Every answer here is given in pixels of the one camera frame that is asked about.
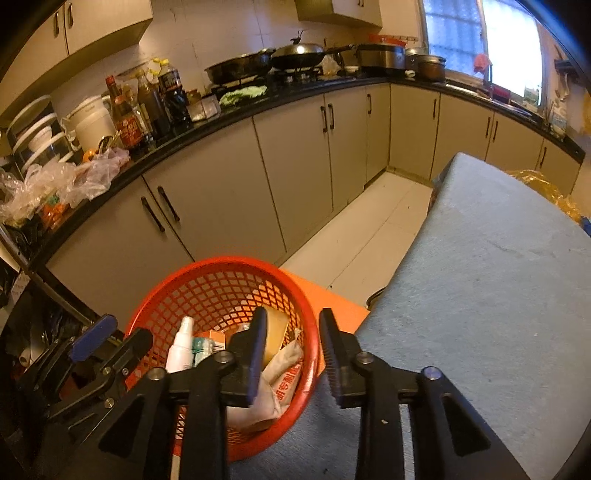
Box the white small bottle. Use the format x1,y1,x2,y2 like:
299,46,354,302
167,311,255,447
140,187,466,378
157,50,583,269
165,316,193,374

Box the green white tissue packet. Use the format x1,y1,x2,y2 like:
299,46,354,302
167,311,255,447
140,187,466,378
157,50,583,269
191,337,225,367

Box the white red plastic bag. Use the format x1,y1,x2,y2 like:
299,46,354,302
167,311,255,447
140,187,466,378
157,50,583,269
226,340,304,433

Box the brown packing tape roll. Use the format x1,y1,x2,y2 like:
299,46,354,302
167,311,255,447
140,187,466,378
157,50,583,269
263,306,290,368

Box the orange cardboard box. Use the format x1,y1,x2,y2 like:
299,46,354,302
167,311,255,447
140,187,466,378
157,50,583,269
198,330,225,344

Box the lower kitchen cabinets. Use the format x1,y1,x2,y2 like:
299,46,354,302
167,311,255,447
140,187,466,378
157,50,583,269
41,83,583,324

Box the kitchen window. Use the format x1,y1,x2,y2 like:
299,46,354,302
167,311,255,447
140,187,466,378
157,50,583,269
422,0,544,97

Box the orange plastic mesh basket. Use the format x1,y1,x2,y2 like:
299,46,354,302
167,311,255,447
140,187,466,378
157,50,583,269
125,256,321,462

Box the crumpled clear plastic bags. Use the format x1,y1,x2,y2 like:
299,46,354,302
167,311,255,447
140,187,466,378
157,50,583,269
1,148,130,227

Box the blue table cloth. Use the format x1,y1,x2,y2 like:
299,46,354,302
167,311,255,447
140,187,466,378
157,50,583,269
356,154,590,479

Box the orange stool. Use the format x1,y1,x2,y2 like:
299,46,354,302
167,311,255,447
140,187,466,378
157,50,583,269
280,269,371,375

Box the red label sauce bottle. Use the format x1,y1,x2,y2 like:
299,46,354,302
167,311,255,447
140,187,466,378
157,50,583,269
105,76,145,153

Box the dish rack with bowls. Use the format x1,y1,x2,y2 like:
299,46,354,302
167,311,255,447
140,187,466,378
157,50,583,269
7,95,74,175

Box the dark sauce bottle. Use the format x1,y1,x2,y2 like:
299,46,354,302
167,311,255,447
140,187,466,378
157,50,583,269
157,59,192,129

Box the black countertop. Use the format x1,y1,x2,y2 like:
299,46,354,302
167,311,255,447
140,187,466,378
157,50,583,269
29,77,586,269

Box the green cloth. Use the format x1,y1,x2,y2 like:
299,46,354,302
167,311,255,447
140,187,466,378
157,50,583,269
219,85,267,107

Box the yellow plastic bag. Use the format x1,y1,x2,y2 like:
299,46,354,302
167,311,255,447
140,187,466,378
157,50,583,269
507,169,583,224

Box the black frying pan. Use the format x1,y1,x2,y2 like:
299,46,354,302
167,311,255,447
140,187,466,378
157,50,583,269
205,48,276,86

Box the black wok with lid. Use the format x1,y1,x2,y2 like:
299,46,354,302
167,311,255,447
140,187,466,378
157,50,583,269
270,30,355,71

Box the dark cooking pot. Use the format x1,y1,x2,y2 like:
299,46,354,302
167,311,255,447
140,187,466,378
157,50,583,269
405,48,447,82

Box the black rice cooker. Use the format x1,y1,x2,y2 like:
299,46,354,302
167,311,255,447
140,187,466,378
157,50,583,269
355,43,406,77

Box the small upper cabinet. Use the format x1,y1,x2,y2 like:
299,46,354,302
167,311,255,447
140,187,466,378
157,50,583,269
294,0,383,28

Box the upper wall cabinet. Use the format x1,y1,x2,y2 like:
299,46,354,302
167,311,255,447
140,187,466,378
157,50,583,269
1,1,153,127

